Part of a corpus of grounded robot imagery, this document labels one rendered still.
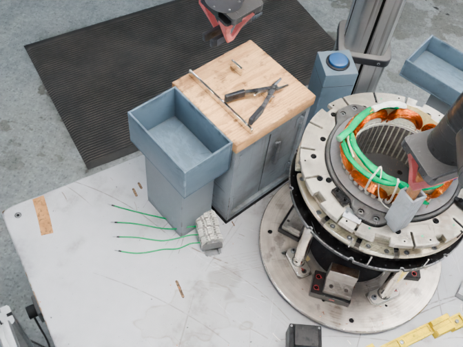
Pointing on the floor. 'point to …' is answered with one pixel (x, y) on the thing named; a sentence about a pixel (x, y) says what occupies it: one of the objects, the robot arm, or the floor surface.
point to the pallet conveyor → (12, 330)
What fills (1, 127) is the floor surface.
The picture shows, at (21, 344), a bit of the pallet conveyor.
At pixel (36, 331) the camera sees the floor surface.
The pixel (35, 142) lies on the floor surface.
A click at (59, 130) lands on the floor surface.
